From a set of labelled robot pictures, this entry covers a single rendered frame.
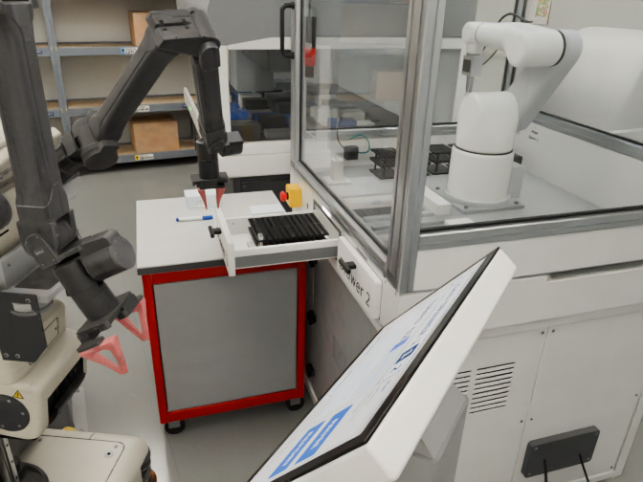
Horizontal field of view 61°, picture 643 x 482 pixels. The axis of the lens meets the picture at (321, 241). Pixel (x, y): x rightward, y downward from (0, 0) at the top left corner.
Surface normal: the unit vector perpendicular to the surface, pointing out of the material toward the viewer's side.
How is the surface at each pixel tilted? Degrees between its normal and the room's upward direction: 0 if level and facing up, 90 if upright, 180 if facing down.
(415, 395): 40
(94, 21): 90
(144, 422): 0
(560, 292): 90
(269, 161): 90
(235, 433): 0
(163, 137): 90
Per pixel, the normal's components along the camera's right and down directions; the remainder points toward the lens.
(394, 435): 0.58, -0.55
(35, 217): -0.04, 0.42
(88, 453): 0.03, -0.91
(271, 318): 0.30, 0.41
